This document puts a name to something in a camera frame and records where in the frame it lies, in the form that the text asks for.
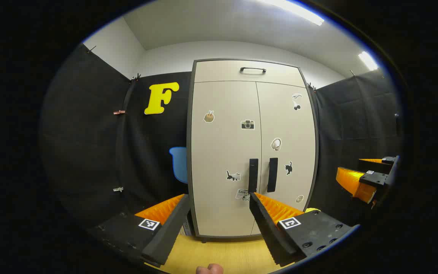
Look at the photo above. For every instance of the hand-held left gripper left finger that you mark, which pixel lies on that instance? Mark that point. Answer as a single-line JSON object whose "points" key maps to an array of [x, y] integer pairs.
{"points": [[167, 232]]}

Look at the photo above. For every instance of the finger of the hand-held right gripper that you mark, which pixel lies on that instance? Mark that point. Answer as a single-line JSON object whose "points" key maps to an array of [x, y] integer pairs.
{"points": [[375, 165], [350, 180]]}

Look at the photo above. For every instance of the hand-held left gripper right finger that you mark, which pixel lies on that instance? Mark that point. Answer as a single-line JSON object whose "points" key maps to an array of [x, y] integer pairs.
{"points": [[266, 228]]}

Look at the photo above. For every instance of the beige cabinet door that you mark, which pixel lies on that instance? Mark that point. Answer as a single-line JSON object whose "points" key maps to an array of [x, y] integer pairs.
{"points": [[295, 129], [222, 148]]}

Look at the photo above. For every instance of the beige double-door shoe cabinet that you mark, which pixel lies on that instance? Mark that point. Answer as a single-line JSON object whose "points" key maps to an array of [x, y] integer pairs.
{"points": [[190, 152]]}

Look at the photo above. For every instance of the white clip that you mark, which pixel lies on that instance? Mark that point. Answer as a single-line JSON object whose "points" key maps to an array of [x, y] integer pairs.
{"points": [[118, 189]]}

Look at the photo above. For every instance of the black clip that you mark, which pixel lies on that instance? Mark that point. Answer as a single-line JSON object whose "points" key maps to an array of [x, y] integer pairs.
{"points": [[136, 77], [91, 49], [311, 87]]}

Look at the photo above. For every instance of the short ceiling light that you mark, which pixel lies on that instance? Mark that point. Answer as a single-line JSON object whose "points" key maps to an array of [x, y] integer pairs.
{"points": [[368, 61]]}

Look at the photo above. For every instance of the long ceiling light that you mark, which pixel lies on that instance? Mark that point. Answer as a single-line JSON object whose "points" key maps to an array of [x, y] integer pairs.
{"points": [[299, 10]]}

